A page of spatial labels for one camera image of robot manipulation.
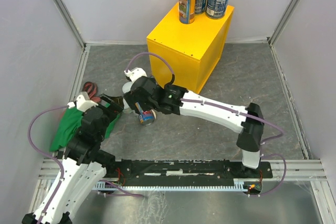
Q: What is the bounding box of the cartoon label can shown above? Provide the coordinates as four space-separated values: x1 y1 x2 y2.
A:
135 102 156 125
178 0 196 24

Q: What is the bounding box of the dark blue soup can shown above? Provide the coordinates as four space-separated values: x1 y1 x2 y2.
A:
206 0 229 19

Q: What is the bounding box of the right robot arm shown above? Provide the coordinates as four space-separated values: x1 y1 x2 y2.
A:
122 76 265 169

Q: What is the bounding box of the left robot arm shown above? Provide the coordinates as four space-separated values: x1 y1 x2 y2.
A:
22 92 124 223

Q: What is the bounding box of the yellow box counter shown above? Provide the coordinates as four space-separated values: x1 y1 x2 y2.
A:
146 4 234 93

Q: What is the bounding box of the white lid yellow can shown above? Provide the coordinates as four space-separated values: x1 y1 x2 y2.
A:
122 82 132 94

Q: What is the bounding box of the green cloth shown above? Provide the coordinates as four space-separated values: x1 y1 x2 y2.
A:
49 105 121 152

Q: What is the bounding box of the red black strap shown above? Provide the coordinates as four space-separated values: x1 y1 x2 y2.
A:
82 81 102 103

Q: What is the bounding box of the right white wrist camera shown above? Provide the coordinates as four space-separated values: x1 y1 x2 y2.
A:
124 67 147 83

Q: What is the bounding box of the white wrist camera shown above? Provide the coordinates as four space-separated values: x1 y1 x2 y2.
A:
67 91 98 112
124 67 147 83

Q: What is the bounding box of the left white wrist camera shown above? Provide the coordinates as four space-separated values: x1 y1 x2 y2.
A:
67 91 98 112

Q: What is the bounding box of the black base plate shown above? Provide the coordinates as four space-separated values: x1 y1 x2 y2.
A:
105 159 273 187

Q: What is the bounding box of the grey slotted cable duct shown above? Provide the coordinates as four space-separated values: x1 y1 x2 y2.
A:
94 179 249 190

